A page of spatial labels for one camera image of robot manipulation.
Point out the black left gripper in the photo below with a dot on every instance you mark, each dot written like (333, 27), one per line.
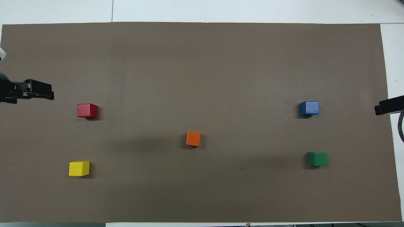
(5, 90)

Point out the red wooden block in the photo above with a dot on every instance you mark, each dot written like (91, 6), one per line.
(86, 110)

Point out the blue wooden block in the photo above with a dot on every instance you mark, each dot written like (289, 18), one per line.
(309, 108)

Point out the green wooden block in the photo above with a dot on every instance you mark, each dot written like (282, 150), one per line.
(318, 159)

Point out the yellow wooden block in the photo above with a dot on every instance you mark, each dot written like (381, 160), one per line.
(79, 168)

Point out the orange wooden block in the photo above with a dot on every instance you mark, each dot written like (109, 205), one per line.
(193, 138)

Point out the brown table mat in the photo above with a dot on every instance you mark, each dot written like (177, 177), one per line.
(202, 63)

